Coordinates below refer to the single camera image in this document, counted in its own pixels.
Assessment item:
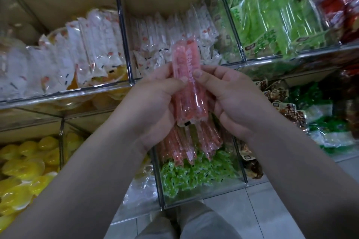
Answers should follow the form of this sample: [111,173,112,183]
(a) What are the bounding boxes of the pile of small green candies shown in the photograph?
[160,149,239,199]

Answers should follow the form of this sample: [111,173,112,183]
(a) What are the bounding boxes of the pile of glossy red snacks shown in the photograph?
[337,62,359,102]

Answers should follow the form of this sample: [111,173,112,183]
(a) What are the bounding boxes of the person's left hand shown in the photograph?
[109,63,188,155]

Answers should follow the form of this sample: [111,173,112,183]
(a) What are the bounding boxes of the pile of pink jelly sticks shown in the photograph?
[157,115,225,167]

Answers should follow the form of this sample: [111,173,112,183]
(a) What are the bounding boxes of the person's right hand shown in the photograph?
[193,65,276,142]

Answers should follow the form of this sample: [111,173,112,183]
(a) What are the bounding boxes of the pile of white jelly sticks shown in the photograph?
[128,2,225,74]

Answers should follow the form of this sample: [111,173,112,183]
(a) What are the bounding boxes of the pile of brown snack packets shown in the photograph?
[236,78,309,180]

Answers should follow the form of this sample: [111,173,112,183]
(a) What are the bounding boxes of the person's left forearm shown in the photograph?
[0,118,149,239]

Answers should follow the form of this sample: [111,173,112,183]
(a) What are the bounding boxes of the person's right forearm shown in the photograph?
[247,115,359,239]

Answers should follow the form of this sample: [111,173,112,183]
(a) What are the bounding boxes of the long green vegetable packets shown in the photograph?
[218,0,332,60]

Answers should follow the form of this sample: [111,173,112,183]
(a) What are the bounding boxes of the single pink snack packet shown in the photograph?
[171,39,209,127]

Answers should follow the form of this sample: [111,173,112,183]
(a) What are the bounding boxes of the light grey shorts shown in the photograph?
[137,199,242,239]

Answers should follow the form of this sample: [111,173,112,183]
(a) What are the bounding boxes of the pile of green bamboo packets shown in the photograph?
[289,82,359,153]

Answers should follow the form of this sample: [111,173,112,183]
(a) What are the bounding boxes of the pile of yellow jelly cups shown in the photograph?
[0,135,62,231]

